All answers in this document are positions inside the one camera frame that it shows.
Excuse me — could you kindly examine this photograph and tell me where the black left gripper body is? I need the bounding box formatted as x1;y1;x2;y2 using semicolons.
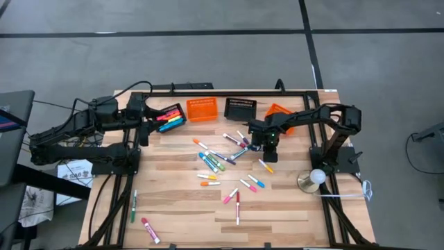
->
125;92;154;147

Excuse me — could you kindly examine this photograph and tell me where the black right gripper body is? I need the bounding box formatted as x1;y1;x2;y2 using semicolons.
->
247;117;280;163

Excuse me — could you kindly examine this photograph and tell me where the pink highlighter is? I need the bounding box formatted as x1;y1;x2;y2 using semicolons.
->
158;110;182;122
157;108;180;119

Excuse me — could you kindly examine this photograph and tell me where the orange Sharpie highlighter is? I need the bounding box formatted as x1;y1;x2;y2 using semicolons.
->
159;112;182;124

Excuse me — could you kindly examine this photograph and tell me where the blue highlighter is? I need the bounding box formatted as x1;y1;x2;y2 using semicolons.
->
160;117;185;131
160;120;185;133

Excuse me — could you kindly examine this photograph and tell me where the yellow-green highlighter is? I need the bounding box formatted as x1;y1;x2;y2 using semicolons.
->
160;115;184;126

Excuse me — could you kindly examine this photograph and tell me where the maroon Expo marker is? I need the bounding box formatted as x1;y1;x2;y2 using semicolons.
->
222;133;246;149

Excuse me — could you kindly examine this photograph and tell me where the white marker pink cap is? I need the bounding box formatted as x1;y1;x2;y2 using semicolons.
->
239;178;258;193
222;187;239;205

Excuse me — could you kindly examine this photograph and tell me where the long thin green marker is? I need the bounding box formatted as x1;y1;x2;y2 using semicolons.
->
130;189;138;224

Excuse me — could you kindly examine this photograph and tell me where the magenta Expo marker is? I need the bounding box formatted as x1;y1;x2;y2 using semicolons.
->
140;217;162;245

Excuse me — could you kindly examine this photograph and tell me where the orange plastic basket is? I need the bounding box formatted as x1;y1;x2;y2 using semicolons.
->
264;103;296;136
186;97;220;123

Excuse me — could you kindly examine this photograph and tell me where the black plastic basket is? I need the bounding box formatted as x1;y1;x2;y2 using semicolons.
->
155;102;187;134
223;97;258;122

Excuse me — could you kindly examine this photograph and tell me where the black power strip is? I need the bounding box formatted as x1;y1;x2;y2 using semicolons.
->
150;82;215;91

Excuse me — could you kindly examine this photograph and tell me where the long thin purple marker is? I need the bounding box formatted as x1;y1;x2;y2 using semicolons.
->
209;151;237;165

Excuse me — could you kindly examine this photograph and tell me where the white marker blue cap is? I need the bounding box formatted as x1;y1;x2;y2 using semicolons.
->
247;174;266;189

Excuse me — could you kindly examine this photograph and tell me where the brass lamp with white bulb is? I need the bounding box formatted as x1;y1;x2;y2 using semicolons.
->
297;168;327;194

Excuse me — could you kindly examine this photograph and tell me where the white printed paper sheet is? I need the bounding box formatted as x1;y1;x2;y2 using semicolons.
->
56;159;94;206

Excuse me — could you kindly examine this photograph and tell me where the black bar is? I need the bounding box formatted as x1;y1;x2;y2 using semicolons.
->
13;162;92;201

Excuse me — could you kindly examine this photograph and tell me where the dark grey desk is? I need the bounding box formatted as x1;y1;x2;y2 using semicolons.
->
0;90;35;188
0;182;28;250

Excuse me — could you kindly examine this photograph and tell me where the white printed cloth bag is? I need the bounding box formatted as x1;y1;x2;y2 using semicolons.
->
17;185;55;228

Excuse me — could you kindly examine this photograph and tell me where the black floor cable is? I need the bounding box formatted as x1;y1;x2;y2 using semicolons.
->
404;133;444;176
33;99;77;113

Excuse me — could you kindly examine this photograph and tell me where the white lamp cable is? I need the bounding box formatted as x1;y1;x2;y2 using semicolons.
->
314;179;374;203

